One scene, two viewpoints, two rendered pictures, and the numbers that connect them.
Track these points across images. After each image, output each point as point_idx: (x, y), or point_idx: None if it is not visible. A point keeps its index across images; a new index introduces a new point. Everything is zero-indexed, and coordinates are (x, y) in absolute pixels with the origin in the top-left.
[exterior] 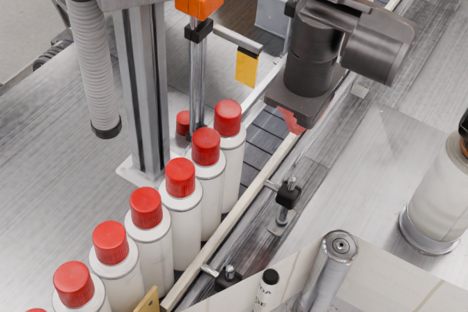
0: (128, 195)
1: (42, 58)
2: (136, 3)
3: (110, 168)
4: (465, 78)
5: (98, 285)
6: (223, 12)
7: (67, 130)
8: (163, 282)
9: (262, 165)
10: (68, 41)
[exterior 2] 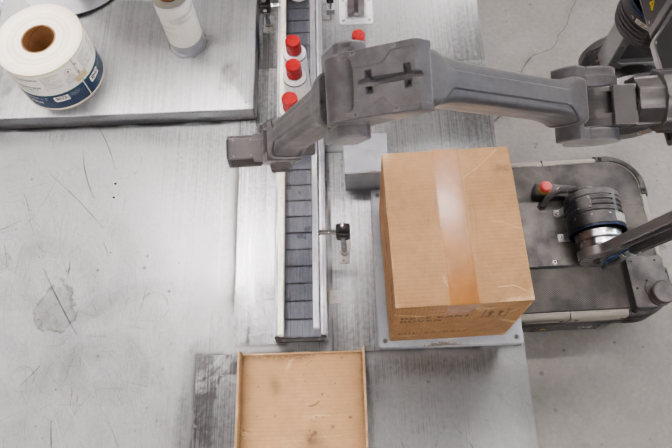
0: None
1: (608, 189)
2: None
3: None
4: (201, 203)
5: None
6: (417, 149)
7: (418, 1)
8: None
9: (291, 24)
10: (610, 220)
